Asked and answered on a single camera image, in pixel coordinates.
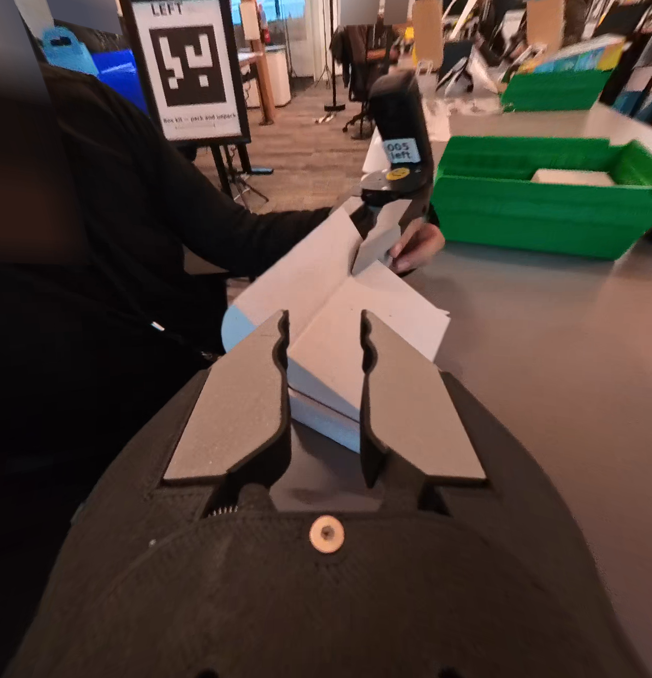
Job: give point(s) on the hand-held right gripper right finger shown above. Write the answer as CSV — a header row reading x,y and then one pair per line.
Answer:
x,y
416,418

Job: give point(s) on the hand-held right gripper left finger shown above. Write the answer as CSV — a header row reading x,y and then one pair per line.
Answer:
x,y
230,418

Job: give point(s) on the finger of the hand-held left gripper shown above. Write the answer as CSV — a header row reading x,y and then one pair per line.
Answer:
x,y
381,238
376,180

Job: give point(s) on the green plastic bin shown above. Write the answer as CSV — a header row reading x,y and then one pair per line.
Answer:
x,y
516,217
554,92

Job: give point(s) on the person's left forearm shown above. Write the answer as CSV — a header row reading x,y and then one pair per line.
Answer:
x,y
267,238

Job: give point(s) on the colourful printed box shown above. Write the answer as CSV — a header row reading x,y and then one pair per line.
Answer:
x,y
580,55

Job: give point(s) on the person's left hand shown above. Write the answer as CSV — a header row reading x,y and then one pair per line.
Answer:
x,y
424,246

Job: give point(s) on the black office chair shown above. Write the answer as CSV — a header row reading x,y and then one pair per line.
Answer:
x,y
366,58

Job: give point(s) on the black floor lamp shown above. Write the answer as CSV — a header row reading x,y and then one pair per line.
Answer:
x,y
335,107

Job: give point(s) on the metal badge clip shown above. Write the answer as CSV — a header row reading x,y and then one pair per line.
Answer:
x,y
157,326

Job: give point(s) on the white cabinet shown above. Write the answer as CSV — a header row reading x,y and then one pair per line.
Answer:
x,y
281,74

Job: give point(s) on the person's dark clothed body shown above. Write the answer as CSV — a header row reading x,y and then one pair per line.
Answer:
x,y
66,318

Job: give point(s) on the marker sign board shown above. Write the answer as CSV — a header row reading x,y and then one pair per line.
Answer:
x,y
185,58

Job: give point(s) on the blue plastic bin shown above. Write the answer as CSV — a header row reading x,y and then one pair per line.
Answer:
x,y
119,79

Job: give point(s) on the light blue bag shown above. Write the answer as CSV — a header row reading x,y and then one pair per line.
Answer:
x,y
66,53

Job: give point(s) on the brown round post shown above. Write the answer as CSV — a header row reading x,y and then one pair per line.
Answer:
x,y
262,79

